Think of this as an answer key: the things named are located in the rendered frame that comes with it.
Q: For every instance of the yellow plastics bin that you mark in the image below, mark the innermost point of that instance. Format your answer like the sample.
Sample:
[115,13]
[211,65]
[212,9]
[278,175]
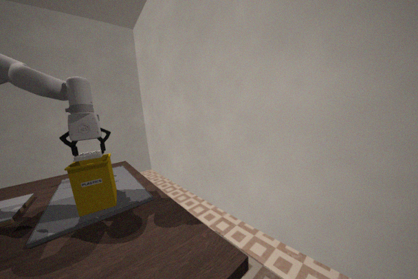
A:
[92,184]

